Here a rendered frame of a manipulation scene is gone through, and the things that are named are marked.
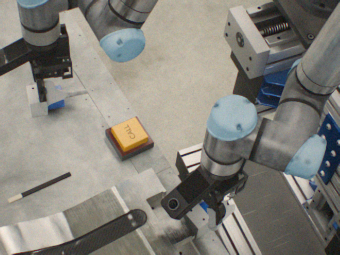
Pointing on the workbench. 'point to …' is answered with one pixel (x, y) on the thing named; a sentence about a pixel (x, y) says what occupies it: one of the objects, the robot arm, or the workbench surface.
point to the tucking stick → (39, 187)
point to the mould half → (160, 245)
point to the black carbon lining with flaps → (95, 236)
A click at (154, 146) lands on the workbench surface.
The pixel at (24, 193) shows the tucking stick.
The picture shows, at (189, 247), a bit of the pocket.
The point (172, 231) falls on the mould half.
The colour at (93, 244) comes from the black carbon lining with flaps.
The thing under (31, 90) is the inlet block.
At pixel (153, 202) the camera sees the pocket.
